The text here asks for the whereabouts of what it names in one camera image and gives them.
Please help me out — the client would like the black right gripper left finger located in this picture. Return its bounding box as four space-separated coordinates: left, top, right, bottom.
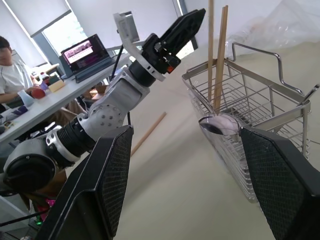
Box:
34 125 135 240

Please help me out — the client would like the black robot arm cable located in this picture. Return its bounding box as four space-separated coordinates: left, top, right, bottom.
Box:
109 44 125 78

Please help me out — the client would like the white office desk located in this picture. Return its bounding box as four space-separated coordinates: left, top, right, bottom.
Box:
0 53 136 146

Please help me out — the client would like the metal wire basket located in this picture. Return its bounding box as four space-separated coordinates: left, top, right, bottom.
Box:
181 41 312 205

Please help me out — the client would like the wooden chopstick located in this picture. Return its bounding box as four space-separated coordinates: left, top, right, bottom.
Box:
129 111 168 158
213 6 226 115
207 0 215 101
216 4 229 116

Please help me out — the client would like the white roller blind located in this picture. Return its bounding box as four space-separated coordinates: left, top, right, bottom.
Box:
4 0 72 39

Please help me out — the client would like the clear plastic sheet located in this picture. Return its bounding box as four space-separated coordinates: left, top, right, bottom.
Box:
224 0 320 59

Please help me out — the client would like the open laptop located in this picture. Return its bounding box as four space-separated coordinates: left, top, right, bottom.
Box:
59 33 117 85

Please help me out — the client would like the metal spoon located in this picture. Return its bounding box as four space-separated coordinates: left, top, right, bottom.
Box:
198 84 320 138

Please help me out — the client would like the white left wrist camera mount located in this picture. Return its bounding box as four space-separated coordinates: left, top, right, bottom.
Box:
112 11 167 82

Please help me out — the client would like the red round object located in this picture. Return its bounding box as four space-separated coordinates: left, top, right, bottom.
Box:
31 87 47 100

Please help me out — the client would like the seated person in white shirt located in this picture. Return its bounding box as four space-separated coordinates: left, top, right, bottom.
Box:
0 35 47 106

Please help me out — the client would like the clear conical flask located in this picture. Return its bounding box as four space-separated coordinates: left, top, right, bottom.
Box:
17 89 35 107

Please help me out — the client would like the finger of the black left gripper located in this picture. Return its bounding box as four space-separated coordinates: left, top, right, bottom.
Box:
159 8 207 43
164 18 202 56

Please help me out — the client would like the tan wooden block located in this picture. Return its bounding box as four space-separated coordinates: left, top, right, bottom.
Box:
48 80 67 94

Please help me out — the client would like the dark capped bottle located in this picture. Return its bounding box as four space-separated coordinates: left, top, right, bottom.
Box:
40 72 51 91

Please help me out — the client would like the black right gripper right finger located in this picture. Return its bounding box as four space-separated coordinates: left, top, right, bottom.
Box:
239 126 320 240

